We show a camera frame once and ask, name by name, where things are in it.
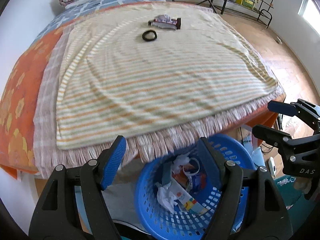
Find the light blue tube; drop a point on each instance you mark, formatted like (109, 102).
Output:
(166, 174)

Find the dark blue snack bag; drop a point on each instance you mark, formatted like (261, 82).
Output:
(196, 178)

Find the pink fringed plaid blanket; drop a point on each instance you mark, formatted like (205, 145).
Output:
(87, 154)

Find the white power adapter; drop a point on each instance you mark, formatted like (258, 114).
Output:
(272, 166)

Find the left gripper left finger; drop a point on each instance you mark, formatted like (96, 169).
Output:
(56, 214)

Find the blue plastic laundry basket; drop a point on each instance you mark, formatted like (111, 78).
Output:
(159, 222)

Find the striped yellow towel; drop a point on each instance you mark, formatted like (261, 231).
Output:
(120, 76)

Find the teal clothing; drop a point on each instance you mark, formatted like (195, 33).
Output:
(297, 206)

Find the blue checkered bedsheet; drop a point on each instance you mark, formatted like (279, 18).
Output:
(82, 9)

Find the black clothes rack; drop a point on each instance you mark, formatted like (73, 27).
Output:
(262, 5)

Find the window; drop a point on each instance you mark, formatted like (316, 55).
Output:
(310, 14)

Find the long colourful snack wrapper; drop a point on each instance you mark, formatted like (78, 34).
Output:
(189, 203)

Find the orange floral bedsheet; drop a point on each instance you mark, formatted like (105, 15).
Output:
(17, 104)

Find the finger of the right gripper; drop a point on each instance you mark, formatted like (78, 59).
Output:
(269, 135)
(282, 108)

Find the white tissue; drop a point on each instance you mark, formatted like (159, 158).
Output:
(180, 161)
(165, 197)

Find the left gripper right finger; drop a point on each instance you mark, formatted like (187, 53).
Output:
(265, 217)

